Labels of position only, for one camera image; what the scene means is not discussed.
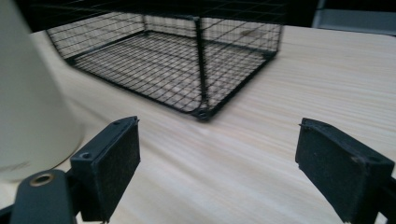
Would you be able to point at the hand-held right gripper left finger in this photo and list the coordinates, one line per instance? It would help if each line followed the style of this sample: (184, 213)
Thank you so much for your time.
(106, 169)

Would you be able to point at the white cup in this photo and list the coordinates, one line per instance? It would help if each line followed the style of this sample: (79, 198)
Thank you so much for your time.
(28, 102)

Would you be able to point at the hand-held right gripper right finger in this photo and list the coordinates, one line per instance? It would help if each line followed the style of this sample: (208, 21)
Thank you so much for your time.
(336, 174)

